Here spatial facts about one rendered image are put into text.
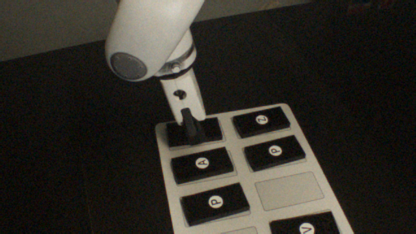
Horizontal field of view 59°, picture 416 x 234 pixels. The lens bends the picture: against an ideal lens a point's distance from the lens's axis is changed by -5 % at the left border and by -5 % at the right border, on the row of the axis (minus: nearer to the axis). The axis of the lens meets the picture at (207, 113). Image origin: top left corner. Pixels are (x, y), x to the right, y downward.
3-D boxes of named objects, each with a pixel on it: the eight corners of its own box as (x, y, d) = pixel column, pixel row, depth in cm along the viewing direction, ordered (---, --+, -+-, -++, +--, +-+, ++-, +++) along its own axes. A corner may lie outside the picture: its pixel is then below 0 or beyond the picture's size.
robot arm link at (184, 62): (197, 56, 54) (201, 72, 56) (188, 23, 60) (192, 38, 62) (140, 73, 54) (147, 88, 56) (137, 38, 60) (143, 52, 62)
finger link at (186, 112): (194, 130, 59) (199, 139, 64) (182, 84, 61) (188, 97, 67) (186, 132, 59) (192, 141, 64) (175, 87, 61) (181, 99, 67)
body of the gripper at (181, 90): (198, 70, 55) (213, 121, 63) (188, 31, 62) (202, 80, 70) (147, 84, 55) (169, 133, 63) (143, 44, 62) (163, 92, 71)
